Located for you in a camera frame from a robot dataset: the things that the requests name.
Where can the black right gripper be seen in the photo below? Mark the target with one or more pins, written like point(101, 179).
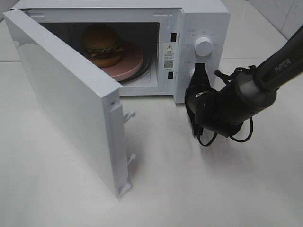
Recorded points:
point(198, 89)

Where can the pink round plate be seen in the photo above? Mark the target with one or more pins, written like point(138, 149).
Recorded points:
point(129, 64)

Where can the burger with lettuce and cheese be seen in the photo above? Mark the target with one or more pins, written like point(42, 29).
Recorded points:
point(101, 44)

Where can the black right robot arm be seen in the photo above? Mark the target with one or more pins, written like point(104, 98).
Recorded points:
point(247, 91)

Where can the lower white timer knob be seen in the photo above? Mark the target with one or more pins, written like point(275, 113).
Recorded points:
point(191, 73)

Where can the upper white power knob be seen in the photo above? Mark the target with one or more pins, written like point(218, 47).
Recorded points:
point(203, 45)

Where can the white microwave oven body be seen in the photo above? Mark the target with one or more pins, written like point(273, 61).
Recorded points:
point(164, 29)

